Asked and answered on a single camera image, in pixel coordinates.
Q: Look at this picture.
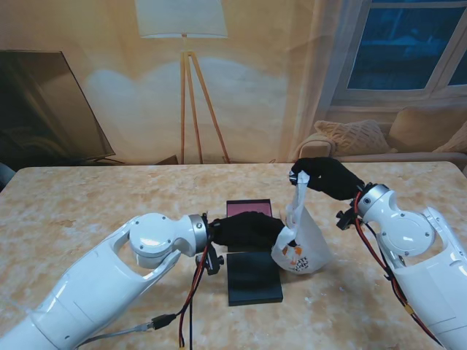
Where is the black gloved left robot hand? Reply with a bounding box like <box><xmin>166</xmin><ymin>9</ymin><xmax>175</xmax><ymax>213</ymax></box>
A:
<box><xmin>208</xmin><ymin>211</ymin><xmax>297</xmax><ymax>249</ymax></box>

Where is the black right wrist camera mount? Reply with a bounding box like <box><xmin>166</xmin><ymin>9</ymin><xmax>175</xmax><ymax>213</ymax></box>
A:
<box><xmin>336</xmin><ymin>208</ymin><xmax>357</xmax><ymax>231</ymax></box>

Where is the tripod floor lamp white shade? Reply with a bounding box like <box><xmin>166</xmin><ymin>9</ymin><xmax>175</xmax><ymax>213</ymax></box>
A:
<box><xmin>134</xmin><ymin>0</ymin><xmax>231</xmax><ymax>165</ymax></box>

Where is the cream knitted pillow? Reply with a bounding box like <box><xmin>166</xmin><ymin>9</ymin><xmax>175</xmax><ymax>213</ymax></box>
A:
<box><xmin>314</xmin><ymin>119</ymin><xmax>391</xmax><ymax>156</ymax></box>
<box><xmin>433</xmin><ymin>122</ymin><xmax>467</xmax><ymax>154</ymax></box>

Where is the red black left arm cable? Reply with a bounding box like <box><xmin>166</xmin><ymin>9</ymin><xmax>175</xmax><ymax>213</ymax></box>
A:
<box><xmin>177</xmin><ymin>236</ymin><xmax>215</xmax><ymax>349</ymax></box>

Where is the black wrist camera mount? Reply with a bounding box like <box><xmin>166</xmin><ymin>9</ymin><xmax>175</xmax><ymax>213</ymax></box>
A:
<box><xmin>336</xmin><ymin>208</ymin><xmax>357</xmax><ymax>231</ymax></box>
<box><xmin>196</xmin><ymin>246</ymin><xmax>225</xmax><ymax>277</ymax></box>

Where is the black gift box pink inside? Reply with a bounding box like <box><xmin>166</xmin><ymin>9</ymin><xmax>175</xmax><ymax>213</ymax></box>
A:
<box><xmin>225</xmin><ymin>198</ymin><xmax>279</xmax><ymax>253</ymax></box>

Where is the beige sofa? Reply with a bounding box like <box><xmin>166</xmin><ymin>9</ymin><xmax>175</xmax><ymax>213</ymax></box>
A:
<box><xmin>291</xmin><ymin>122</ymin><xmax>467</xmax><ymax>163</ymax></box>

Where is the plain beige pillow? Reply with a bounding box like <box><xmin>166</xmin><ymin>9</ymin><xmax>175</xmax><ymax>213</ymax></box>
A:
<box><xmin>387</xmin><ymin>105</ymin><xmax>467</xmax><ymax>153</ymax></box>

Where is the black gift box lid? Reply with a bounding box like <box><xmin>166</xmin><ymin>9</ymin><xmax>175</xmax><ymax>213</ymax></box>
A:
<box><xmin>225</xmin><ymin>252</ymin><xmax>285</xmax><ymax>308</ymax></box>

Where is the dark flat television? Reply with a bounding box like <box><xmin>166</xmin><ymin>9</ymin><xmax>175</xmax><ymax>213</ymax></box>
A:
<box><xmin>0</xmin><ymin>50</ymin><xmax>117</xmax><ymax>165</ymax></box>

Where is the red black right arm cable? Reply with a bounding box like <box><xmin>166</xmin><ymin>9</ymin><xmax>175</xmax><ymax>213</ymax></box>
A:
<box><xmin>352</xmin><ymin>192</ymin><xmax>444</xmax><ymax>346</ymax></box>

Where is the grey cable with black plug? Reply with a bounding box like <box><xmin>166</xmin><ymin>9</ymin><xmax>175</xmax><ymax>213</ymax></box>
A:
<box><xmin>78</xmin><ymin>313</ymin><xmax>178</xmax><ymax>347</ymax></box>

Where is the sheer cream curtain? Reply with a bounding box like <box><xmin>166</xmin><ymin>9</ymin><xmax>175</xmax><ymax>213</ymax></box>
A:
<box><xmin>280</xmin><ymin>0</ymin><xmax>369</xmax><ymax>163</ymax></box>

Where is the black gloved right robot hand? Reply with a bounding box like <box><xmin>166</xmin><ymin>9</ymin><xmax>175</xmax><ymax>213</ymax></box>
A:
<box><xmin>287</xmin><ymin>157</ymin><xmax>366</xmax><ymax>201</ymax></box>

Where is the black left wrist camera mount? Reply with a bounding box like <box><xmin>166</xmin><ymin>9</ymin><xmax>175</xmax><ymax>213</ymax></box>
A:
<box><xmin>196</xmin><ymin>246</ymin><xmax>225</xmax><ymax>277</ymax></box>

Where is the red black arm cable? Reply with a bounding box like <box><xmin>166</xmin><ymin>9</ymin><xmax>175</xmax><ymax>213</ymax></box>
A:
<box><xmin>177</xmin><ymin>236</ymin><xmax>215</xmax><ymax>349</ymax></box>
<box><xmin>352</xmin><ymin>192</ymin><xmax>444</xmax><ymax>346</ymax></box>

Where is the dark grey chair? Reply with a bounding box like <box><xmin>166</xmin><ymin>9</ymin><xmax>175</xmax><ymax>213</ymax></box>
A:
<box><xmin>0</xmin><ymin>161</ymin><xmax>16</xmax><ymax>193</ymax></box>

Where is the white plastic bag orange logo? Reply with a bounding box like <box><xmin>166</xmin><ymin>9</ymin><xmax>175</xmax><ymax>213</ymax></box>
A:
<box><xmin>271</xmin><ymin>171</ymin><xmax>333</xmax><ymax>276</ymax></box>

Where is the white framed window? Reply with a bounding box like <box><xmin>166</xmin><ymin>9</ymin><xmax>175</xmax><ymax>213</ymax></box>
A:
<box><xmin>330</xmin><ymin>0</ymin><xmax>467</xmax><ymax>110</ymax></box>

